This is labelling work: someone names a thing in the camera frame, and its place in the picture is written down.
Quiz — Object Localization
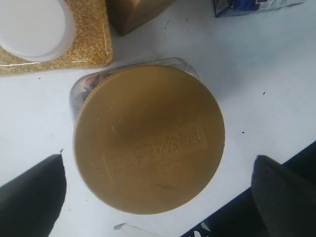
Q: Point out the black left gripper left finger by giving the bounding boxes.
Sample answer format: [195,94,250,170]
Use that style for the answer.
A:
[0,154,67,237]

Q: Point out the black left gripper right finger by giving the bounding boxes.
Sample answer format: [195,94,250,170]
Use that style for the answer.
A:
[251,155,316,237]

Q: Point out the clear jar gold lid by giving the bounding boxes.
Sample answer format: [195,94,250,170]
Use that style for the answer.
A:
[69,57,225,215]

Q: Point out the yellow grain bottle white cap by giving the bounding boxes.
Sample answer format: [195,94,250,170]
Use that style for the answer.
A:
[0,0,113,76]

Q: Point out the blue white milk carton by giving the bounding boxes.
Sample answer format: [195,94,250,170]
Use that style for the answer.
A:
[213,0,306,18]

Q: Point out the brown paper bag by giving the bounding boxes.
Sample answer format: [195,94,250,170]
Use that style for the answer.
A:
[106,0,175,37]

